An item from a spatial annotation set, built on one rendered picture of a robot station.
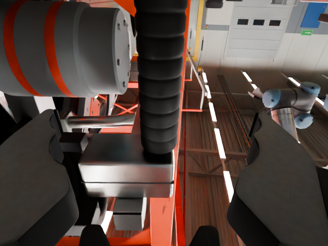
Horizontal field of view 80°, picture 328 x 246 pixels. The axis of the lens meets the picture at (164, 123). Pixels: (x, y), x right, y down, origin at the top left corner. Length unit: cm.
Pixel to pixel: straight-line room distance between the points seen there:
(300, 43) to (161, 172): 1508
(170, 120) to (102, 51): 15
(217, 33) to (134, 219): 1345
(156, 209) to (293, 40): 1418
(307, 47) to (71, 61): 1531
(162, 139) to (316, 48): 1559
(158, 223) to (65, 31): 144
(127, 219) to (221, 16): 1132
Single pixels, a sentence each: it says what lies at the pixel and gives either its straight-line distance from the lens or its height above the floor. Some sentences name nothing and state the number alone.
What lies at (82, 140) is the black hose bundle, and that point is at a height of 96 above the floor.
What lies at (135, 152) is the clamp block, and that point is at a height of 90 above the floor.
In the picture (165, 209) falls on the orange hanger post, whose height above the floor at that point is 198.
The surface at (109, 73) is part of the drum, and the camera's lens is 29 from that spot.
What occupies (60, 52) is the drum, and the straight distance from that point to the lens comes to 29.
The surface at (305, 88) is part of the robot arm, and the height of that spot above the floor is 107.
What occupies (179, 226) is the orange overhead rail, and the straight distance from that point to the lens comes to 305.
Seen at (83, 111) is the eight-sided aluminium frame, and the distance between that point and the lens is 57.
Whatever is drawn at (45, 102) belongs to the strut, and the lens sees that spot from 42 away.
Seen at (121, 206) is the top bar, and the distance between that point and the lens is 22.
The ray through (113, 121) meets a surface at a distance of 43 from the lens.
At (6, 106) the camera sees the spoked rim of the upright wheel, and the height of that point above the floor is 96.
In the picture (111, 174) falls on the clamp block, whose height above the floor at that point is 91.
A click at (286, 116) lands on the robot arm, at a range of 91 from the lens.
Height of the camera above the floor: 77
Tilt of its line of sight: 33 degrees up
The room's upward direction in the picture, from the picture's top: 178 degrees counter-clockwise
